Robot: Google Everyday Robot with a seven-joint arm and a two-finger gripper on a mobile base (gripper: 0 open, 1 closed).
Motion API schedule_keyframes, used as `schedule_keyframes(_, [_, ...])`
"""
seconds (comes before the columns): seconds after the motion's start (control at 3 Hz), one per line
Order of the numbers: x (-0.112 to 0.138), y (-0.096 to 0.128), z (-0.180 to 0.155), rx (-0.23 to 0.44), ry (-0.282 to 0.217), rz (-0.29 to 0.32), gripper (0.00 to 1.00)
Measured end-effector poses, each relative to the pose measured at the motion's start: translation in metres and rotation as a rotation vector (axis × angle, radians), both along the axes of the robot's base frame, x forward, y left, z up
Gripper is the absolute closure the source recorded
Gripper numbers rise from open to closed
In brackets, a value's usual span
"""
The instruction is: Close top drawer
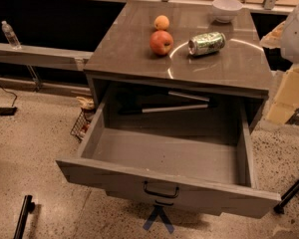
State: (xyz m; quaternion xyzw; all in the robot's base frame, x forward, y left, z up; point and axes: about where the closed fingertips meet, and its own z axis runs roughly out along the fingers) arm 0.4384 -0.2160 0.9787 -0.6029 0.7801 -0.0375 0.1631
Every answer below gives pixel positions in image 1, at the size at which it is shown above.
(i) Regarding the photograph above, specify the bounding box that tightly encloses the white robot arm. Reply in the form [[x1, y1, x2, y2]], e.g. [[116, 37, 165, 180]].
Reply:
[[260, 4, 299, 124]]

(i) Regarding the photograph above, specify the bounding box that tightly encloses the wire basket with items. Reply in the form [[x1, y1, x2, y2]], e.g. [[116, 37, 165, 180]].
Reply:
[[71, 97, 96, 141]]

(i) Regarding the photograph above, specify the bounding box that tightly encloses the lower drawer with black handle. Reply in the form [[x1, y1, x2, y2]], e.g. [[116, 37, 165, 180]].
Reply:
[[106, 190, 222, 216]]

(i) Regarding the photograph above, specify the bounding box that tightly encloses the grey top drawer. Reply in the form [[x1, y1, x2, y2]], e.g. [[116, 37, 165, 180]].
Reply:
[[57, 89, 280, 218]]

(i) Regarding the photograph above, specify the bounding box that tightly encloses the orange fruit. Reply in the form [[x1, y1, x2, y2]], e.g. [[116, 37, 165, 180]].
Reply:
[[154, 15, 169, 31]]

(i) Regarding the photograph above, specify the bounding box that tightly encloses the black bar on floor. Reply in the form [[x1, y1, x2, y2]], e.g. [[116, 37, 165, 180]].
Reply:
[[13, 195, 36, 239]]

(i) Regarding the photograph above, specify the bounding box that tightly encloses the grey metal rail shelf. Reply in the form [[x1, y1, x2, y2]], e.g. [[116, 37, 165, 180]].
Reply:
[[0, 43, 93, 71]]

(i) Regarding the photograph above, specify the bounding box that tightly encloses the green soda can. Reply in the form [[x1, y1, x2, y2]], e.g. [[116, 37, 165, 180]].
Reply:
[[188, 32, 226, 56]]

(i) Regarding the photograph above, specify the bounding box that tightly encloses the black power adapter with cable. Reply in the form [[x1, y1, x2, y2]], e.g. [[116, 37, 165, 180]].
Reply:
[[0, 93, 17, 117]]

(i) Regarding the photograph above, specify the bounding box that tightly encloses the white bowl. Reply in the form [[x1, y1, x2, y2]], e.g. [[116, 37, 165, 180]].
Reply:
[[211, 0, 243, 23]]

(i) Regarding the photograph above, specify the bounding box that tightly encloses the clear plastic water bottle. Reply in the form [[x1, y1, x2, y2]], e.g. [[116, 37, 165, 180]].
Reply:
[[1, 21, 21, 49]]

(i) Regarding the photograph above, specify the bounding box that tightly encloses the black tripod leg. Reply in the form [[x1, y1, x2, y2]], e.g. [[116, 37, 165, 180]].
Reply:
[[274, 179, 299, 214]]

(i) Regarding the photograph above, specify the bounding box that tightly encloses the red apple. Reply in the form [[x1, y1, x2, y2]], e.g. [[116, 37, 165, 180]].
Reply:
[[149, 30, 173, 56]]

